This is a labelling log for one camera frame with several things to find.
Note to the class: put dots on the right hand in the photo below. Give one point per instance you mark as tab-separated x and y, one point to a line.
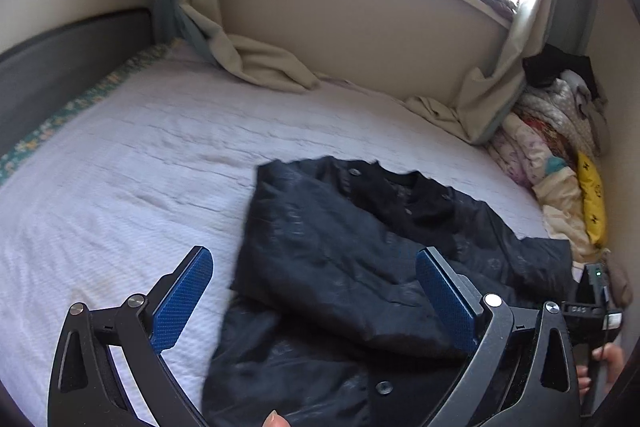
613	358

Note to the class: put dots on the black padded jacket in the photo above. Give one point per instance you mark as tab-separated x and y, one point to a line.
328	325

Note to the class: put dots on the left hand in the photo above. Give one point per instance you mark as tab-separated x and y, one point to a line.
274	419

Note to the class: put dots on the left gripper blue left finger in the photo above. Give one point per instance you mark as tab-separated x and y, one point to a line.
174	297

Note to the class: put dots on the dark grey headboard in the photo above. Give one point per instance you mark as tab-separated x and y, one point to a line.
40	75

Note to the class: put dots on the white quilted bed cover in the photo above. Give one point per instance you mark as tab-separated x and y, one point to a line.
119	195

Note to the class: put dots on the yellow patterned cloth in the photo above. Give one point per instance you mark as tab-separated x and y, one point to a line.
593	204

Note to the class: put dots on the beige curtain right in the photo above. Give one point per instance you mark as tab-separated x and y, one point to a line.
481	102

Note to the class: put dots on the floral green bed sheet edge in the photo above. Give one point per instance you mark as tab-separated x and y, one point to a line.
22	150

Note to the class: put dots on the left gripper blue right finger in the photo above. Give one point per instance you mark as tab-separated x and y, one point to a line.
452	297

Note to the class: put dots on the pile of folded clothes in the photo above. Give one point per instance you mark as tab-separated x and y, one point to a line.
559	113

